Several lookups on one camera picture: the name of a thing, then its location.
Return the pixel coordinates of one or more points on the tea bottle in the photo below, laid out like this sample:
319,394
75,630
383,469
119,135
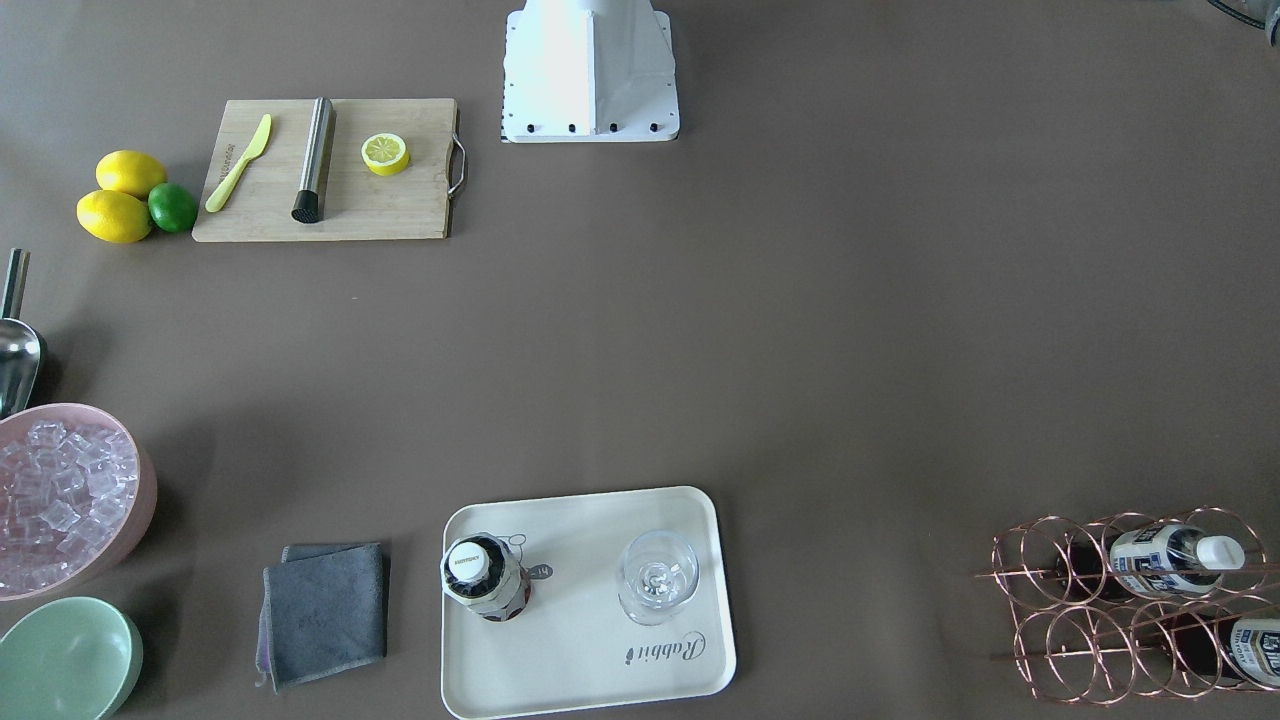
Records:
1159,562
1227,649
481,573

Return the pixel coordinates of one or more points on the copper wire bottle basket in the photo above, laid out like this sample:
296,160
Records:
1090,652

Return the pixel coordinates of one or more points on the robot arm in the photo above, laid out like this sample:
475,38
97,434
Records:
1260,14

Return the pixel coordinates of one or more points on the clear wine glass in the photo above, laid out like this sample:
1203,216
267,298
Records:
659,573

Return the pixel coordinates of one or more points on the cream tray with bear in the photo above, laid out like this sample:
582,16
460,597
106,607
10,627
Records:
573,646

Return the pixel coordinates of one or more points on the bamboo cutting board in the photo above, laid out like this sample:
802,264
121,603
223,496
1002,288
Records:
357,205

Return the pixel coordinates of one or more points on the half lemon slice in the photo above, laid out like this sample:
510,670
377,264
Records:
385,154

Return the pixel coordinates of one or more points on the grey folded cloth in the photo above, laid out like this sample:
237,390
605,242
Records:
324,611

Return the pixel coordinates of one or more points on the yellow plastic knife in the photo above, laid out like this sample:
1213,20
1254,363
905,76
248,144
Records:
254,149

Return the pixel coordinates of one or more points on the green lime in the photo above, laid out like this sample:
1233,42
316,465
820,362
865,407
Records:
172,208

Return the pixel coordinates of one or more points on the upper whole lemon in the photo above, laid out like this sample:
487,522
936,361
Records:
130,171

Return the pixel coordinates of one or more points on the whole lemon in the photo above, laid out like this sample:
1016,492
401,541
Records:
114,216
130,171

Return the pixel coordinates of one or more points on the lower whole lemon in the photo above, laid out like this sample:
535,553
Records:
114,216

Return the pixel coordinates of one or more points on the pink bowl of ice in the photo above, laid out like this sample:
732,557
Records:
78,495

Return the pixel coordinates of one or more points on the steel ice scoop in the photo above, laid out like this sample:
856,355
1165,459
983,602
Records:
22,347

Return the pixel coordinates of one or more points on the mint green bowl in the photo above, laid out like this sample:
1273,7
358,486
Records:
74,658

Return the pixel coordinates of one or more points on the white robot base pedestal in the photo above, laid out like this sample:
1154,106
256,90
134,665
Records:
589,72

